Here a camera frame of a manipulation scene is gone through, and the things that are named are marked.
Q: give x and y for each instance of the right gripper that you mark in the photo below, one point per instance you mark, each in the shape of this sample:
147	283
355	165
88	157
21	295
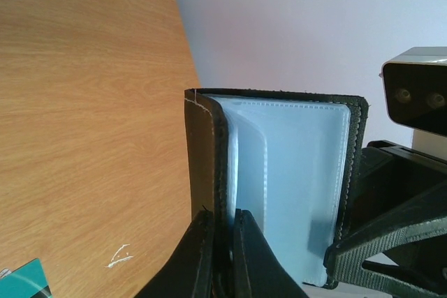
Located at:
390	175

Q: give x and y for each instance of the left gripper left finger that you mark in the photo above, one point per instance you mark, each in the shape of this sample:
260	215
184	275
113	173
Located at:
188	271

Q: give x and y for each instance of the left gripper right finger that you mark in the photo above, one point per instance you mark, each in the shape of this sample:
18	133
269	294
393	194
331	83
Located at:
257	272

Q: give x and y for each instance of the black leather card holder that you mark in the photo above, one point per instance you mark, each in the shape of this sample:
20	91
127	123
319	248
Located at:
291	159

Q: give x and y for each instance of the teal card with black stripe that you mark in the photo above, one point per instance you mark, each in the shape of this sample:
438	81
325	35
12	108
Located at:
27	281

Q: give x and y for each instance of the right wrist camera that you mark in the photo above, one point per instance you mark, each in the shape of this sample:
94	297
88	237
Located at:
414	85

